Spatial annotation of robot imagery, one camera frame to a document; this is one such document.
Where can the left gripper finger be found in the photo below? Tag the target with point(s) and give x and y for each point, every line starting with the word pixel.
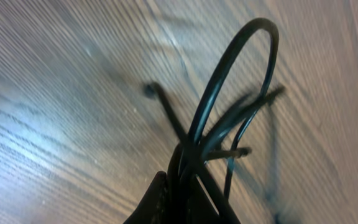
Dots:
pixel 152 207

